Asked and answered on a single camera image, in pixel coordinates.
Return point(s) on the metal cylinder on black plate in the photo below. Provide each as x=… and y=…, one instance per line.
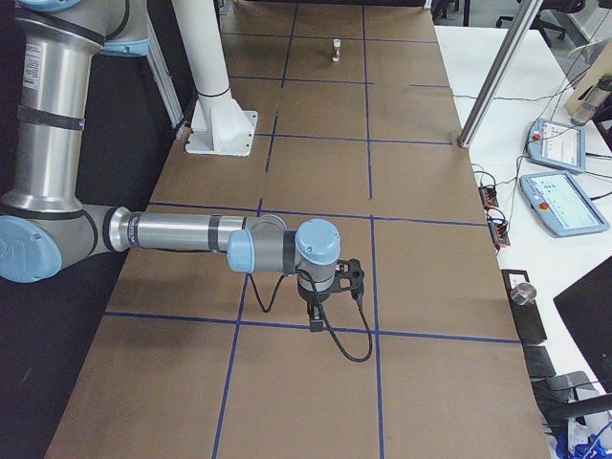
x=522, y=298

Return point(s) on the aluminium frame post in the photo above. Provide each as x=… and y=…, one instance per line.
x=514, y=36

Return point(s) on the teach pendant tablet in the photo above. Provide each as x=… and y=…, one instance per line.
x=557, y=145
x=561, y=205

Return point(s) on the near orange black connector box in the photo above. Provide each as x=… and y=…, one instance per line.
x=499, y=233

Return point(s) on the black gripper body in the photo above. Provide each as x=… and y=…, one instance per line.
x=312, y=298

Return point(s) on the orange black connector box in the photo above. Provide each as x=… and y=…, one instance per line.
x=499, y=233
x=488, y=196

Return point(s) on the far orange black connector box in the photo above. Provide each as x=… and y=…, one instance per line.
x=488, y=196

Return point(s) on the black monitor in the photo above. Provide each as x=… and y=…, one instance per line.
x=585, y=309

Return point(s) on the near teach pendant tablet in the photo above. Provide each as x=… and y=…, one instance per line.
x=561, y=205

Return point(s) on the far teach pendant tablet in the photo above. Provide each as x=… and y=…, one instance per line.
x=557, y=145

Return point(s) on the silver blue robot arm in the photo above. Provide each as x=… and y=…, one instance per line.
x=45, y=228

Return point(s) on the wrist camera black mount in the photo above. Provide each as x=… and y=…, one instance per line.
x=349, y=277

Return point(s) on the wooden stand with bottle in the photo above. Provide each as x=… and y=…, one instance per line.
x=595, y=86

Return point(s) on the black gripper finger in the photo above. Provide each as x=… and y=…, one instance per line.
x=316, y=319

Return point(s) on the white central pedestal column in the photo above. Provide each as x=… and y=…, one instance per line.
x=219, y=125

